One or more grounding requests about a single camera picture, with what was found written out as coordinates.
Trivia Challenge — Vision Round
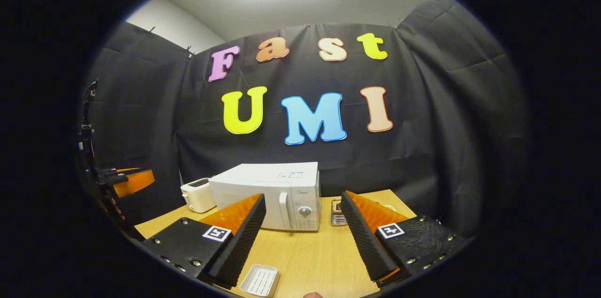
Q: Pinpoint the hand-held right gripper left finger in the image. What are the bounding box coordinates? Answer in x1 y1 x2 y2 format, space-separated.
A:
142 193 267 289

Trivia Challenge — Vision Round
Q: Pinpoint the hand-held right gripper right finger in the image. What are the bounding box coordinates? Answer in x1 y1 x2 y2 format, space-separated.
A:
340 190 470 288

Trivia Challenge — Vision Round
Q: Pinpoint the white microwave oven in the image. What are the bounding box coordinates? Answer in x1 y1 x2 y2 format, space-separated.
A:
208 162 322 231

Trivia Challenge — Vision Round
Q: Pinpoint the small white rectangular tray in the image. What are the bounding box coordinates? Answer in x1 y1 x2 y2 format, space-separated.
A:
239 264 281 298

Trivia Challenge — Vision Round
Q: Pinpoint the metal utensil holder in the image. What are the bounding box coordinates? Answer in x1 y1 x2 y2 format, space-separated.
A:
331 199 348 226

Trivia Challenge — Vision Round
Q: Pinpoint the white toaster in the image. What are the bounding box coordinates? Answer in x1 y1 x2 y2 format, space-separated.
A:
181 178 216 214

